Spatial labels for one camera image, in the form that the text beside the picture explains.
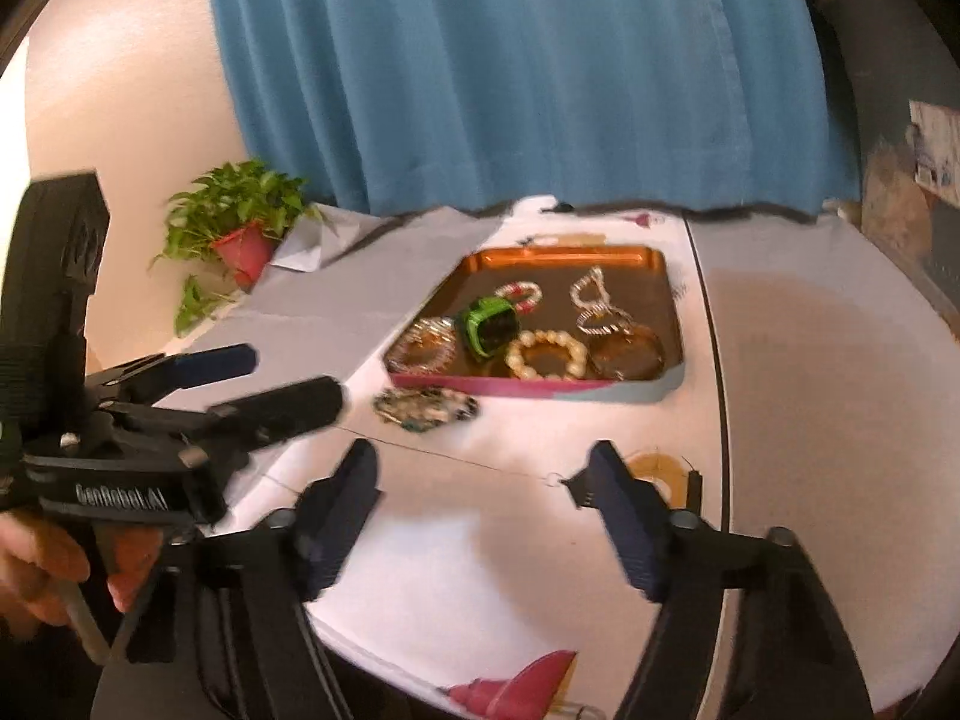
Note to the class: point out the metal bangle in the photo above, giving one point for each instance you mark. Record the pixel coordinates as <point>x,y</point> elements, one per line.
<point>632,353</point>

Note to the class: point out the green black smartwatch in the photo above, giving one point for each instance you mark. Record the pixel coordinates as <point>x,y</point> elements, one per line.
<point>487,326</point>

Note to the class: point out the white table mat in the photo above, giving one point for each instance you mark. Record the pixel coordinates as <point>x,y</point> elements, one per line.
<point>477,561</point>

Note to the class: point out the dark storage bin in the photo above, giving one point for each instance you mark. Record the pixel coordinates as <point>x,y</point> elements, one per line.
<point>899,56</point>

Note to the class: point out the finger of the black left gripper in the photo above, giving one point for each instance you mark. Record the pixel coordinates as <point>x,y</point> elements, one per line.
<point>150,379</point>
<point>231,432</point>

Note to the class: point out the potted green plant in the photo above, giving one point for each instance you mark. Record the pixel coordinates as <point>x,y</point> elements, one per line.
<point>229,222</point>

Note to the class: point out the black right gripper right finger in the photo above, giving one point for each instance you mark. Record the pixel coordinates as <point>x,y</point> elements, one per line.
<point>667,556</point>

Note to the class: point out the pink tin tray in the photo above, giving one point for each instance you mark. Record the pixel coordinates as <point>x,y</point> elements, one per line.
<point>566,298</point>

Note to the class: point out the left hand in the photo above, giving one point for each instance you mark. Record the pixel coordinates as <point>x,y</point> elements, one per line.
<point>37,553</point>

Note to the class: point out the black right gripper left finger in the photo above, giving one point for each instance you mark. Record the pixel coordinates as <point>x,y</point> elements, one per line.
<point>313,540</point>

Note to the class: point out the blue curtain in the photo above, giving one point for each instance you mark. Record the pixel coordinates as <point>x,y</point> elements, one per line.
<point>392,106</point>

